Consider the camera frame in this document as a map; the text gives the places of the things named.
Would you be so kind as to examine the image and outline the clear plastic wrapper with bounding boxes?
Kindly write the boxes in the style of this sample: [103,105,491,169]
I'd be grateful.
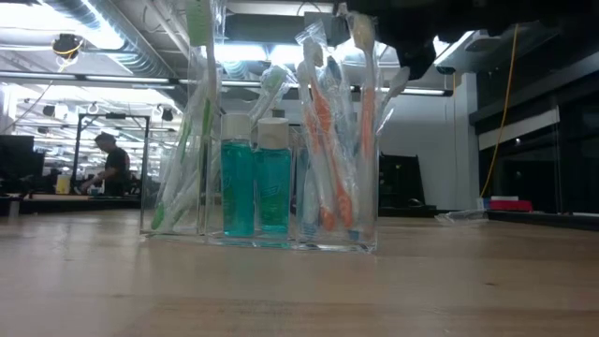
[433,208,491,227]

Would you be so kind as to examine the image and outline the blue mouthwash bottle white cap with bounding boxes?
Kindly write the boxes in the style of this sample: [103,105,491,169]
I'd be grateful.
[254,117,293,236]
[220,112,256,239]

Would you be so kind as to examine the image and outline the small yellow canister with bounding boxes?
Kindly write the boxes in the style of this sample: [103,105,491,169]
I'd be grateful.
[54,173,72,196]

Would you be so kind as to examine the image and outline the green toothbrush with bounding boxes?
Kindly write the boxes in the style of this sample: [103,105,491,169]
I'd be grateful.
[158,64,300,230]
[184,0,222,235]

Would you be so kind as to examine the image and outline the clear acrylic organizer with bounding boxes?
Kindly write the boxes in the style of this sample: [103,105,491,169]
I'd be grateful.
[139,125,380,255]

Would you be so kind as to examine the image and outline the teal toothbrush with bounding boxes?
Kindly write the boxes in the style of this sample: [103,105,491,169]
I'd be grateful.
[150,116,194,231]

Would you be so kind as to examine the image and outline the orange toothbrush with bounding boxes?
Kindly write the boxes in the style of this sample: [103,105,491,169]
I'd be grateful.
[306,77,358,231]

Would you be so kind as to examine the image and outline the black station stand frame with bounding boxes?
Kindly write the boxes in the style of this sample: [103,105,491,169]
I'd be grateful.
[73,112,152,198]

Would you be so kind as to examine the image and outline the black ceiling cable reel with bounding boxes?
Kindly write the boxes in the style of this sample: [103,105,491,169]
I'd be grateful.
[51,34,84,62]

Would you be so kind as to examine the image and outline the silver ceiling duct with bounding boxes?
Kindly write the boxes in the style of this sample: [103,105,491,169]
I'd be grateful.
[41,0,188,81]

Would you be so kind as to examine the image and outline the wooden background table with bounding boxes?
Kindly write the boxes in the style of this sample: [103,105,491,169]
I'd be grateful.
[0,192,141,216]

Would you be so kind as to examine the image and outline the pink toothbrush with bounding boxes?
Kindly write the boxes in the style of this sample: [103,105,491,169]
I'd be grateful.
[346,9,380,242]

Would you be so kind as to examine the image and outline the red box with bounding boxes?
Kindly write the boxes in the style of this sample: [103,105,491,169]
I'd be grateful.
[476,195,534,212]

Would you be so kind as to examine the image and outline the orange toothbrushes bundle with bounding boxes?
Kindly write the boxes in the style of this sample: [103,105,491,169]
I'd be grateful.
[293,21,339,234]

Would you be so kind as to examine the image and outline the black monitor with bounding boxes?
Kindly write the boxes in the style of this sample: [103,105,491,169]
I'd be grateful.
[0,134,46,193]

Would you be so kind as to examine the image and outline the black table frame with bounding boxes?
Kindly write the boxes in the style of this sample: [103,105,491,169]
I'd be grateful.
[402,205,599,231]

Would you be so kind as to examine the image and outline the long ceiling light strip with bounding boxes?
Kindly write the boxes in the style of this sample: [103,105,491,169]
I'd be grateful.
[0,71,453,97]

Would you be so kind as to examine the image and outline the black cabinet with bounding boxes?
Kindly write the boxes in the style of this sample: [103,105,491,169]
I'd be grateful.
[377,153,426,211]

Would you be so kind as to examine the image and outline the person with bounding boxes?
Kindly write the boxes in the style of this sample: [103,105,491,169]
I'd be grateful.
[78,131,133,198]

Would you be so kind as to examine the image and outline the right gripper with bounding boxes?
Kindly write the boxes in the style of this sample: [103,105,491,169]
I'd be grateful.
[334,0,469,81]

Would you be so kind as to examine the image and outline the yellow cable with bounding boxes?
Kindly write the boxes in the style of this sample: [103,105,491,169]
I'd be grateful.
[480,22,520,198]

